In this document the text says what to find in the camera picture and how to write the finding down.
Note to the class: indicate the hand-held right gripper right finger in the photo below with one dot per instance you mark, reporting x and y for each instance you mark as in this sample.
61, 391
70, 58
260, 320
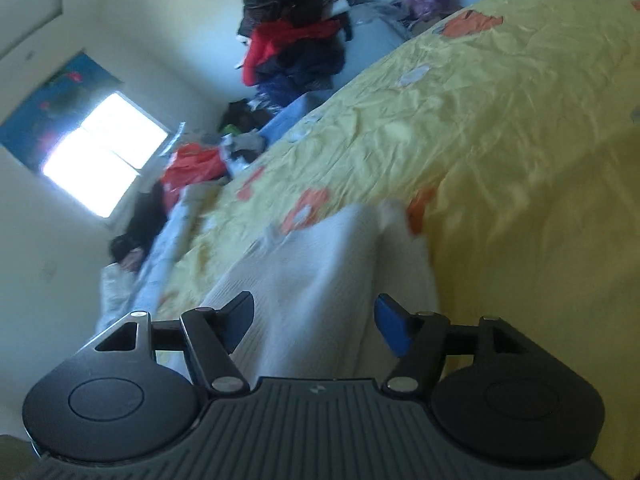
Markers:
393, 321

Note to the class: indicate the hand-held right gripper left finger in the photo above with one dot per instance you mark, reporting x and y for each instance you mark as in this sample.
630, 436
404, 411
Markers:
239, 316

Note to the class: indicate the white knit sweater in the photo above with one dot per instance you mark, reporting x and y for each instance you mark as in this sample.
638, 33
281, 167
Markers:
330, 290

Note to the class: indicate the pile of dark clothes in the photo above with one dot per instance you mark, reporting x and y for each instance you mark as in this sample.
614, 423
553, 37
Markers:
295, 35

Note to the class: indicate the white printed blanket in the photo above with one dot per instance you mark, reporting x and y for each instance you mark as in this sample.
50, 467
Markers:
150, 260

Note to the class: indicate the black cloth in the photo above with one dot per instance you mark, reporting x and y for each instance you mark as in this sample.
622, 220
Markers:
142, 227

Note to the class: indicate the red plastic bag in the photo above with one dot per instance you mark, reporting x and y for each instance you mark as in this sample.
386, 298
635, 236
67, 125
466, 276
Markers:
192, 167

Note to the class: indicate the white plastic bag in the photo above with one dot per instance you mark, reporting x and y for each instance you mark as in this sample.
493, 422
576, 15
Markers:
240, 147

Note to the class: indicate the yellow printed bed sheet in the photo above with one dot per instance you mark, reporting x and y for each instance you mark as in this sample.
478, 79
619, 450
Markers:
475, 160

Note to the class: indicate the blue knit cloth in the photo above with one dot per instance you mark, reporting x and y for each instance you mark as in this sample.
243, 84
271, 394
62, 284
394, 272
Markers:
285, 120

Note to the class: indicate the window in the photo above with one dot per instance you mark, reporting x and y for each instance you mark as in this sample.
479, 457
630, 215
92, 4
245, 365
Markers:
102, 152

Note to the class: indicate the red jacket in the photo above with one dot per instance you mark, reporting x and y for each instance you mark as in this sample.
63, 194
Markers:
280, 40

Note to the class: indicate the blue floral curtain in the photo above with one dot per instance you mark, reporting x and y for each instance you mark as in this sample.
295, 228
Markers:
50, 105

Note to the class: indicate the grey pillow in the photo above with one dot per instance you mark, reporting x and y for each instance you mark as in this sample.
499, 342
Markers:
372, 30

